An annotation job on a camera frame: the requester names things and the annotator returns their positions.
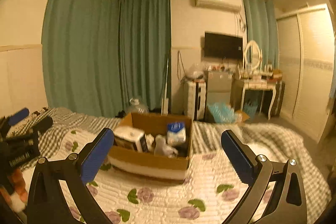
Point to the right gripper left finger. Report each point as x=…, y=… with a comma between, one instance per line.
x=47, y=204

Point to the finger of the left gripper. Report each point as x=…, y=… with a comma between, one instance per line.
x=43, y=125
x=18, y=116

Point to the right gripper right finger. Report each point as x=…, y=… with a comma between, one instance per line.
x=287, y=202

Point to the floral tissue paper pack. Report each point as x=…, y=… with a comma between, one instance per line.
x=130, y=138

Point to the blue Vinda tissue pack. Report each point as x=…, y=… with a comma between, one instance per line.
x=176, y=133

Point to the clear water jug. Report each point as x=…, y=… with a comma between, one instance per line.
x=136, y=106

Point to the teal curtain left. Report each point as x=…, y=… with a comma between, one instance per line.
x=98, y=54

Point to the teal curtain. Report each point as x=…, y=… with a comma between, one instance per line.
x=98, y=54
x=262, y=28

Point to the brown cardboard box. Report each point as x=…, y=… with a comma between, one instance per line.
x=146, y=163

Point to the floor box of bottles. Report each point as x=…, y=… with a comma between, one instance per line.
x=223, y=113

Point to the white dressing table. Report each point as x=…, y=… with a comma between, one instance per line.
x=262, y=95

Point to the small grey fridge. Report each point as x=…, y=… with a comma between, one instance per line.
x=218, y=86

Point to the white suitcase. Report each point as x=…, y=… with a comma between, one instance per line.
x=194, y=100

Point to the white oval vanity mirror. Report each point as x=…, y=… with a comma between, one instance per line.
x=252, y=56

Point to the white sliding wardrobe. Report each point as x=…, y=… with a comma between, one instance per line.
x=306, y=59

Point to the teal curtain right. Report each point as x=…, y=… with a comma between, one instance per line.
x=262, y=28

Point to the white air conditioner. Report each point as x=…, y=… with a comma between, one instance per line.
x=227, y=5

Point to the black wall television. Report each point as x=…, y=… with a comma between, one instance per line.
x=223, y=46

